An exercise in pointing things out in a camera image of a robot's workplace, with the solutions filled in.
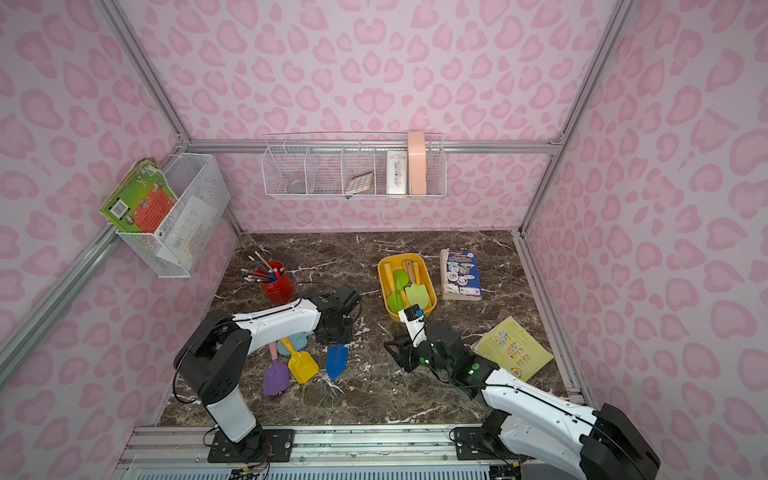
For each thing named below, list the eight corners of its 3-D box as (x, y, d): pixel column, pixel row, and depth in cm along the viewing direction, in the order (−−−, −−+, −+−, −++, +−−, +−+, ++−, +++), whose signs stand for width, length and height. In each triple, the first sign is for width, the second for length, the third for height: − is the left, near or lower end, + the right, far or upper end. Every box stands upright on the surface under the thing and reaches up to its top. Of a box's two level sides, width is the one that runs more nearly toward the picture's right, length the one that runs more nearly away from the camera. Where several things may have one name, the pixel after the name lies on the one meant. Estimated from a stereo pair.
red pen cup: (274, 308, 100) (262, 288, 91) (268, 286, 106) (256, 265, 97) (297, 299, 103) (287, 279, 93) (290, 278, 108) (280, 257, 99)
